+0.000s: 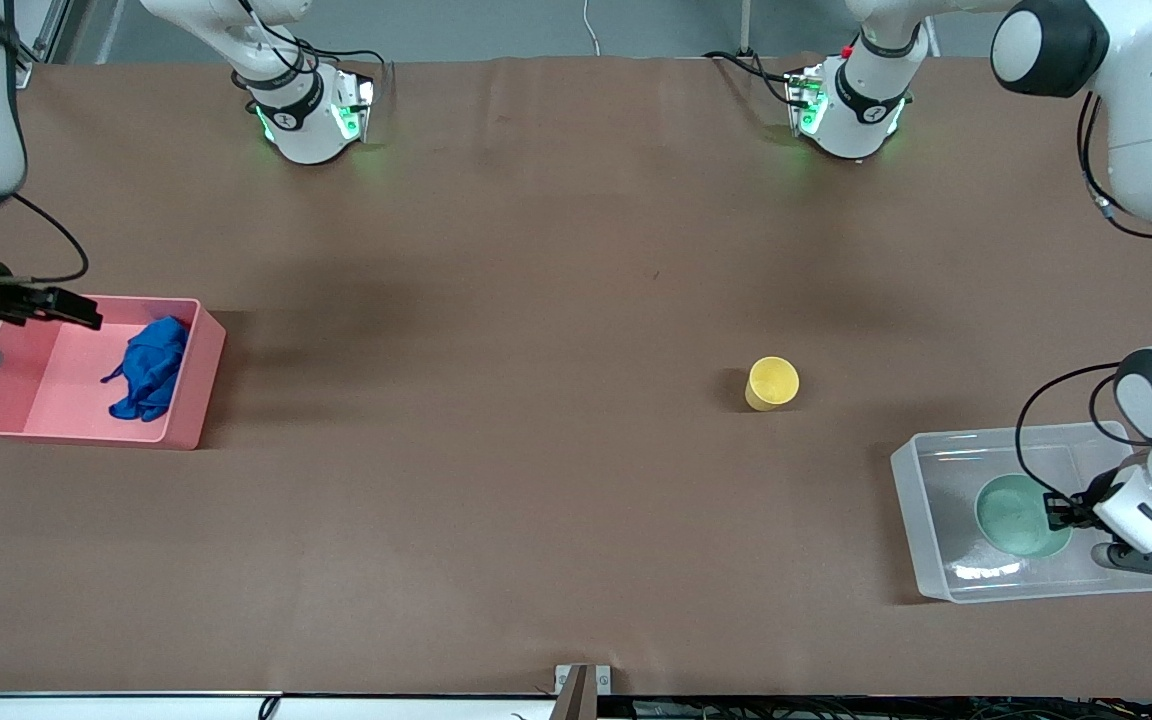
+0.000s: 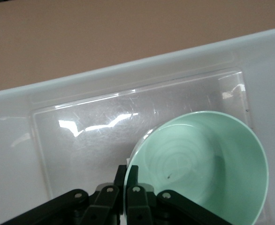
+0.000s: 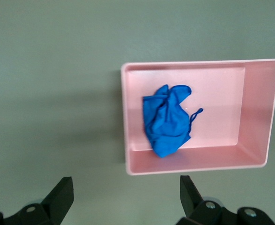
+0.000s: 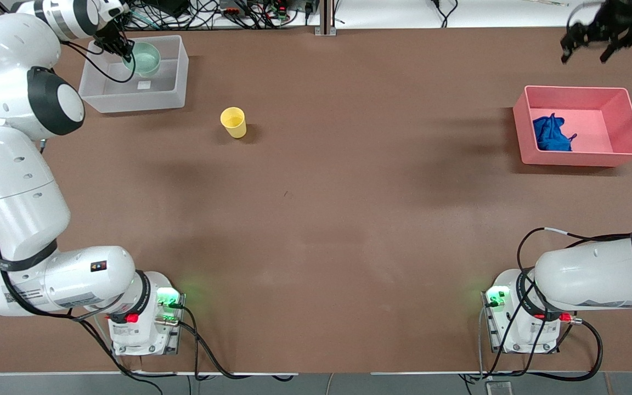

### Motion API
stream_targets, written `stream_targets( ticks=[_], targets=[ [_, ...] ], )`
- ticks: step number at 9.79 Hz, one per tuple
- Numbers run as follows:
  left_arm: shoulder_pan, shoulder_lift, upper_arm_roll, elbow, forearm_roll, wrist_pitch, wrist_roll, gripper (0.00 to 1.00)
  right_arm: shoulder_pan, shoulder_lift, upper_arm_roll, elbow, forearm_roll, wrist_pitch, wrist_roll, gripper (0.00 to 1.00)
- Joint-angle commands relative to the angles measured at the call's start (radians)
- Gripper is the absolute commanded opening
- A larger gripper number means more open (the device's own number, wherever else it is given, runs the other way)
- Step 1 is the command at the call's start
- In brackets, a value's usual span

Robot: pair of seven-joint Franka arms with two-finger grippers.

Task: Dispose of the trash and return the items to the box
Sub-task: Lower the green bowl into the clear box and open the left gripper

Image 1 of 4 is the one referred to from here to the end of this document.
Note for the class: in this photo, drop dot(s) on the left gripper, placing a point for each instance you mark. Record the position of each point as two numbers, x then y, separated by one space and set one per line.
1096 497

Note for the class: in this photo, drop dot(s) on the thin grey metal pole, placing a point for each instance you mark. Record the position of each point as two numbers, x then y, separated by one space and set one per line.
745 25

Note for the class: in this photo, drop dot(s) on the aluminium frame post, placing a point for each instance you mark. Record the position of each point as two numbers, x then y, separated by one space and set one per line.
46 25

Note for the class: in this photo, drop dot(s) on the yellow plastic cup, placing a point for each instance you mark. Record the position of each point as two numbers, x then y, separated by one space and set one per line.
772 383

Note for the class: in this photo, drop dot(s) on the clear plastic box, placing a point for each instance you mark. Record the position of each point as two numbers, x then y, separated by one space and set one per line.
926 500

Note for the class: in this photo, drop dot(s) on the pink plastic bin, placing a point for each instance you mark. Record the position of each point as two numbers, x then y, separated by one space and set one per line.
56 390

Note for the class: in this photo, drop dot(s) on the white table edge rail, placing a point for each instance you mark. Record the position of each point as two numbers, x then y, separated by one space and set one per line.
136 708

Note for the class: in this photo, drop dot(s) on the blue cloth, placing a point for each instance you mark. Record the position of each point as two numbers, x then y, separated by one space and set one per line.
151 370

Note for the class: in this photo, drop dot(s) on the mint green bowl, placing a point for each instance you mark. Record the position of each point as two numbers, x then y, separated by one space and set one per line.
1011 515

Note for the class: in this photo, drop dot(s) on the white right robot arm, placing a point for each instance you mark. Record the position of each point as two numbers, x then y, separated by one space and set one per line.
306 130

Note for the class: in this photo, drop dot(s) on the silver metal edge bracket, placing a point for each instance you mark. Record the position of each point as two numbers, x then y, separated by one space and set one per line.
566 680

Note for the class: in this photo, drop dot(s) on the brown table cover sheet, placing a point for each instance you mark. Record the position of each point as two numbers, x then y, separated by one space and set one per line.
576 300

